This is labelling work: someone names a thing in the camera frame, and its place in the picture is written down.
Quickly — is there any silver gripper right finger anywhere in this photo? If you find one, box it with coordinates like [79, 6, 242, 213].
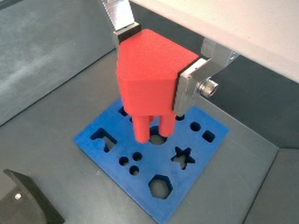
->
[172, 38, 239, 116]

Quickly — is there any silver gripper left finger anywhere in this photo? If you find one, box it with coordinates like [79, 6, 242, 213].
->
[100, 0, 142, 49]

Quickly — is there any red three prong object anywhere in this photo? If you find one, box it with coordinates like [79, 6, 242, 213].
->
[116, 29, 199, 143]

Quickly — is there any black curved fixture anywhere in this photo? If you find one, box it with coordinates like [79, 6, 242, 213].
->
[0, 169, 65, 224]

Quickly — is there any blue foam shape block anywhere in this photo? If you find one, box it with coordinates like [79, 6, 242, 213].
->
[73, 101, 230, 224]

